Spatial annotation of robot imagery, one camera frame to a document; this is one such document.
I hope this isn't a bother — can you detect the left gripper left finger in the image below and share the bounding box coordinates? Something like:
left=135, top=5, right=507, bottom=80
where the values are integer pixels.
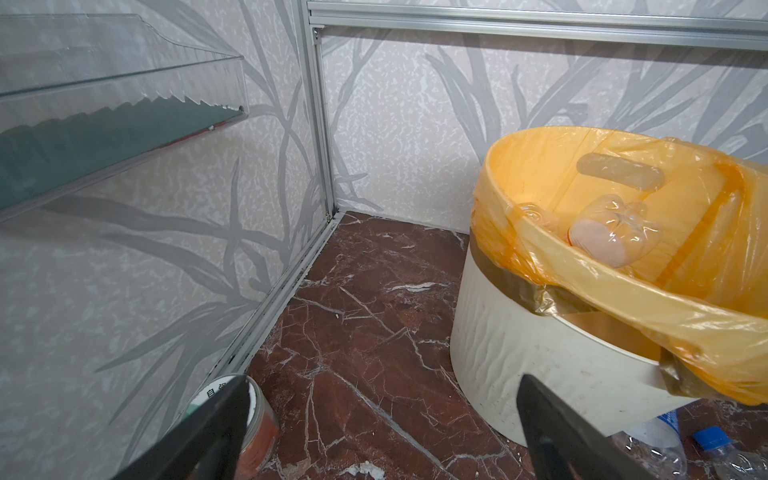
left=115, top=375, right=249, bottom=479

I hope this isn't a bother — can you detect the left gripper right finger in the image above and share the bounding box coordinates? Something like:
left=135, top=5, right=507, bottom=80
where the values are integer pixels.
left=516, top=374, right=652, bottom=480

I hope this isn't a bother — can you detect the blue cap water bottle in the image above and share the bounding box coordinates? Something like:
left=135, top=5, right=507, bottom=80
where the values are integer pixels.
left=611, top=411, right=688, bottom=479

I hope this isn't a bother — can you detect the orange label bottle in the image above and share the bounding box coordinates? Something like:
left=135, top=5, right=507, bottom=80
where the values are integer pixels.
left=566, top=194, right=662, bottom=268

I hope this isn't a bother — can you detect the white ribbed waste bin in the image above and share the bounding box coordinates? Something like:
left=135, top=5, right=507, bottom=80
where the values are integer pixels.
left=450, top=243, right=693, bottom=444

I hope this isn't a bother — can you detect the yellow bin liner bag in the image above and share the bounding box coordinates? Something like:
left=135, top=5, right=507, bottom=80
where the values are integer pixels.
left=471, top=126, right=767, bottom=405

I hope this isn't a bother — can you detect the round tub with cartoon lid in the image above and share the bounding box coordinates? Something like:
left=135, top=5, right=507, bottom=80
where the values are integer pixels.
left=182, top=374, right=279, bottom=480

